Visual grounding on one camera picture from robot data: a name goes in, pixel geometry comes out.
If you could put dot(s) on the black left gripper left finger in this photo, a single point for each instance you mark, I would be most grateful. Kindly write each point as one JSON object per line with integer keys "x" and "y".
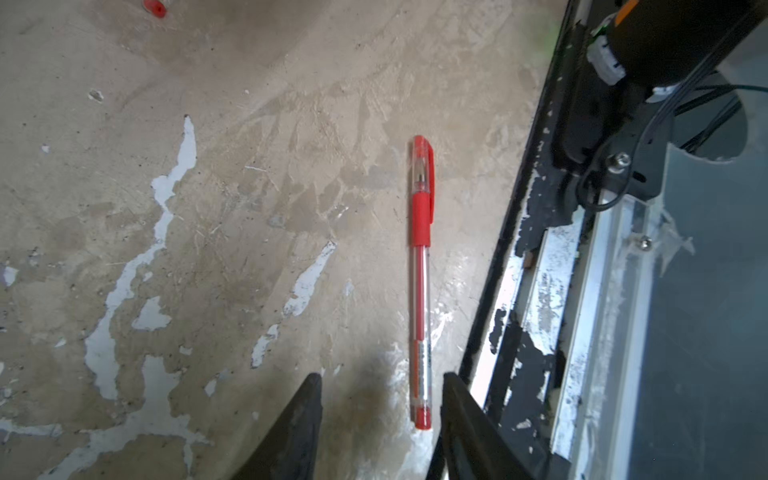
{"x": 289, "y": 449}

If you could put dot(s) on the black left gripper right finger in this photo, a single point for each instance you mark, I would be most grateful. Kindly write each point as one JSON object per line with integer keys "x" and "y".
{"x": 470, "y": 446}

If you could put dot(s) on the red gel pen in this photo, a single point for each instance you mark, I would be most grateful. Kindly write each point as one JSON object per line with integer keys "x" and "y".
{"x": 422, "y": 197}

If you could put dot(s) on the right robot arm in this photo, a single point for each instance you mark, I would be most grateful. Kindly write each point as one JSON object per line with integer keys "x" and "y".
{"x": 641, "y": 51}

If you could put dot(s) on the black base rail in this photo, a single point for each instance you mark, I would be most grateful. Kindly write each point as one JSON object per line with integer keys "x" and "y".
{"x": 555, "y": 356}

